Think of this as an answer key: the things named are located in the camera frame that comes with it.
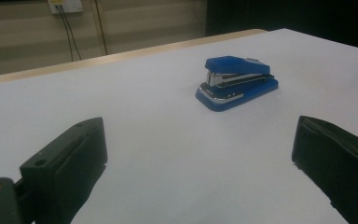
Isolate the white wall socket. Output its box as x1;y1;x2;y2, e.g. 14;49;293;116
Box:
47;0;85;15

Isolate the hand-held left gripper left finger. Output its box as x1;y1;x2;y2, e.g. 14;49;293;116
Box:
19;117;109;224

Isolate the black curtain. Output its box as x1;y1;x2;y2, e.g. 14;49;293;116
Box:
205;0;358;52

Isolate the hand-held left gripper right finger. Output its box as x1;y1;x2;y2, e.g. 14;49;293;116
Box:
291;115;358;224

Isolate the black hanging cable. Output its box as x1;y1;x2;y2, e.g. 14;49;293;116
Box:
55;5;75;63
59;5;83;61

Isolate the blue stapler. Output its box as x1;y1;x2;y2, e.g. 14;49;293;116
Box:
195;55;280;112

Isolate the white table cover sheet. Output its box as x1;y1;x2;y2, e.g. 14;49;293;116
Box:
0;27;358;224

